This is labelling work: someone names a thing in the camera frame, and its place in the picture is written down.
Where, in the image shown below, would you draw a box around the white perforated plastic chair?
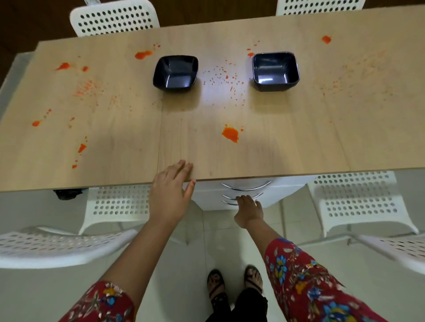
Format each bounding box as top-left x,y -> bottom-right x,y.
69,0 -> 161,37
276,0 -> 366,16
296,171 -> 425,276
0,185 -> 152,270

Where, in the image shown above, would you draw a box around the person's right hand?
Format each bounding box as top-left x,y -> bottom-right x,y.
234,195 -> 264,229

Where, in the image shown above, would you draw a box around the scattered orange spill spots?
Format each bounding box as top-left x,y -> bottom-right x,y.
31,35 -> 332,170

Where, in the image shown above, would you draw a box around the red floral sleeve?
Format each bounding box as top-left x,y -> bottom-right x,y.
264,238 -> 389,322
58,281 -> 136,322

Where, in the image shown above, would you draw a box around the black cloth bundle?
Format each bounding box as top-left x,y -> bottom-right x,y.
53,188 -> 89,201

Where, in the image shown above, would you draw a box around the black square bowl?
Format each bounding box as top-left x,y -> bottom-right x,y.
251,52 -> 300,92
153,55 -> 199,93

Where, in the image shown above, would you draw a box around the white drawer cabinet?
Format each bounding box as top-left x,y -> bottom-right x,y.
182,175 -> 317,212

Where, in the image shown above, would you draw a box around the person's left forearm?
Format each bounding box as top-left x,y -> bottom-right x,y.
99,219 -> 181,301

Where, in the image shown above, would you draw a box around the person's left hand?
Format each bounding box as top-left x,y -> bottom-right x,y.
148,160 -> 197,230

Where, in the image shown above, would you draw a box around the person's right forearm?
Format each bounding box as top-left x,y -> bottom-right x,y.
245,220 -> 287,263

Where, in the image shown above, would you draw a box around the black trousers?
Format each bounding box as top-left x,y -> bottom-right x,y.
205,288 -> 269,322

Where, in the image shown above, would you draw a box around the black strappy sandal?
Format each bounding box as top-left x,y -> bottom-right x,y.
207,269 -> 226,301
244,265 -> 264,295

